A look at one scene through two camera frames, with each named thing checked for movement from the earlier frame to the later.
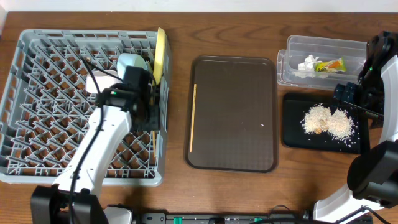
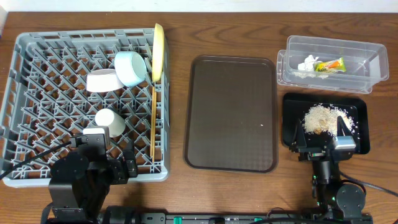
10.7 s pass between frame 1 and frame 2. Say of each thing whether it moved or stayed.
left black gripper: moved
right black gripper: moved
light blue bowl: stayed
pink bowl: stayed
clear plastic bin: stayed
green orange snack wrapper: stayed
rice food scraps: stayed
